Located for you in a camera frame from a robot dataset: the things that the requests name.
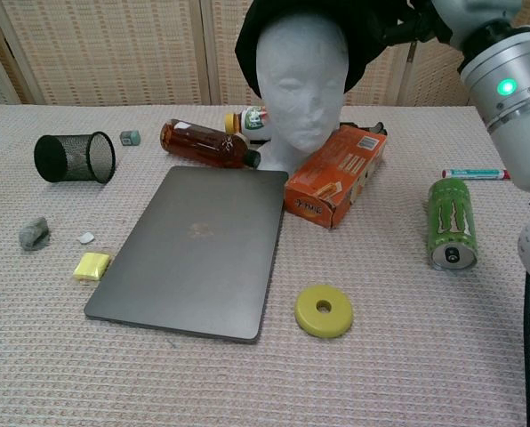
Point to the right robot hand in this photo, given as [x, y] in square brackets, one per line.
[474, 15]

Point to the black baseball cap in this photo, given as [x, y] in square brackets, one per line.
[367, 35]

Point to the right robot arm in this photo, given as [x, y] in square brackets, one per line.
[509, 102]

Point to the white foam mannequin head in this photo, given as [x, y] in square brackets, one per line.
[302, 89]

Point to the teal marker with red cap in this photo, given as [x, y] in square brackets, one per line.
[469, 174]

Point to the green energy drink can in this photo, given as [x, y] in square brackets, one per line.
[452, 218]

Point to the orange cardboard box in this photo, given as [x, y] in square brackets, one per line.
[331, 178]

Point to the yellow-capped drink bottle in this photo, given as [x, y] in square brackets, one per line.
[249, 124]

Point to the brown tea bottle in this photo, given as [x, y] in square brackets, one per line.
[203, 143]

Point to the yellow disc with hole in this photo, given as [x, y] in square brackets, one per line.
[323, 318]

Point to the woven folding screen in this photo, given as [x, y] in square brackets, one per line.
[114, 49]

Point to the small grey-green cube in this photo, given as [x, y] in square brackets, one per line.
[129, 138]

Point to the grey laptop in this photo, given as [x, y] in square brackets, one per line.
[194, 253]

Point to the pink woven tablecloth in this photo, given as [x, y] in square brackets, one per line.
[380, 378]

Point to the black mesh pen holder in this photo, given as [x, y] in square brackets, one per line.
[69, 158]

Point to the small white eraser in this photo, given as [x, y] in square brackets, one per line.
[86, 238]

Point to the yellow sticky note pad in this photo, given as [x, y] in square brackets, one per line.
[91, 266]

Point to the grey stone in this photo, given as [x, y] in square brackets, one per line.
[33, 233]

